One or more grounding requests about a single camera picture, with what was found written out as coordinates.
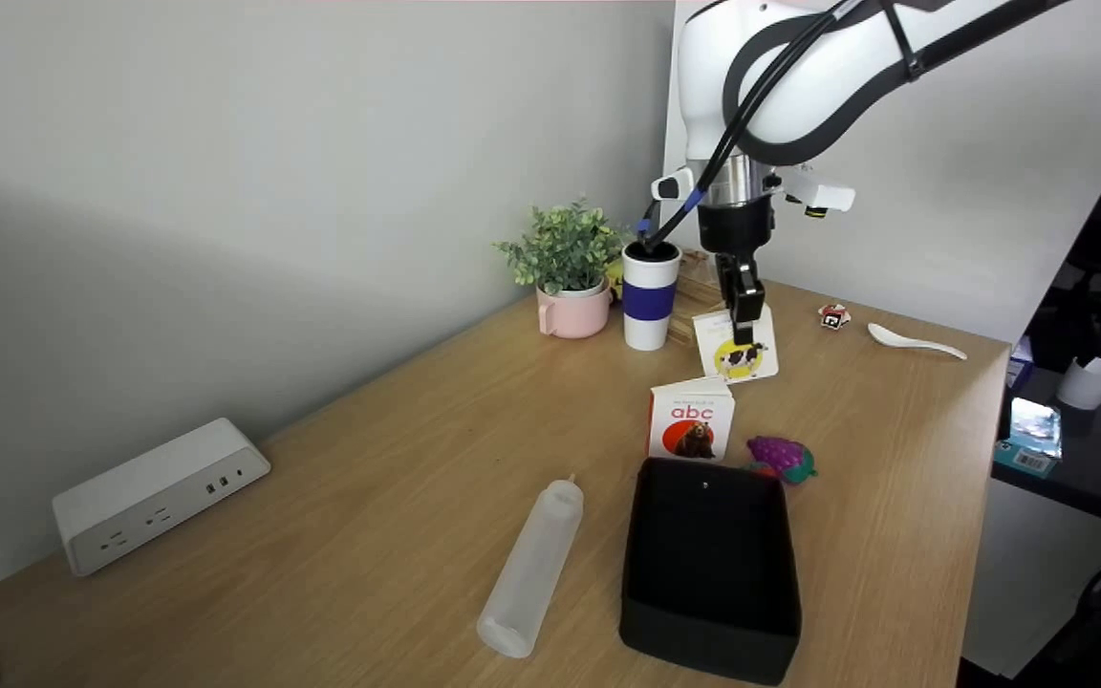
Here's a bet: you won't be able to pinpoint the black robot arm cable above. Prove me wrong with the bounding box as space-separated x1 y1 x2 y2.
632 0 1070 254

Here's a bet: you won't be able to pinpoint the small red abc book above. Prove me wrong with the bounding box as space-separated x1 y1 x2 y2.
647 371 742 466

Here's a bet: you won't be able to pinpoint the green plant in pink mug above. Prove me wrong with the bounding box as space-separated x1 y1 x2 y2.
493 199 632 345

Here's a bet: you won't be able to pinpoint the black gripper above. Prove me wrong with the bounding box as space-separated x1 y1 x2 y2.
694 199 777 348

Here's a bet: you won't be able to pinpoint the white plastic spoon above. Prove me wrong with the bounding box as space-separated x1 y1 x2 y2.
865 319 971 366

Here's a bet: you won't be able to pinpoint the wooden slat crate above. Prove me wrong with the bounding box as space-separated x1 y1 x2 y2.
677 248 721 319

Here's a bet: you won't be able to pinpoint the purple toy grapes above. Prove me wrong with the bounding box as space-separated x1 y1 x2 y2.
742 431 821 490

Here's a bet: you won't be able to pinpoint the white power strip box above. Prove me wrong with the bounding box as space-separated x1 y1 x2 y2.
50 415 274 580

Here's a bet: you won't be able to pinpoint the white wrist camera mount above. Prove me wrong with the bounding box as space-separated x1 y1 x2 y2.
777 170 860 220

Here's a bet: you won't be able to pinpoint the white cup purple sleeve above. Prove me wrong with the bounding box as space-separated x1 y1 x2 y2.
621 236 684 356

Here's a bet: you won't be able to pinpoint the translucent squeeze bottle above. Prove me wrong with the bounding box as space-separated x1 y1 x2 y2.
475 475 587 663

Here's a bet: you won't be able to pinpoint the black plastic box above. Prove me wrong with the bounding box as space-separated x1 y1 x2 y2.
615 457 807 688

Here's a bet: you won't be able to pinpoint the white paper cup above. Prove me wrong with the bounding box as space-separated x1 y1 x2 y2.
1054 354 1101 415

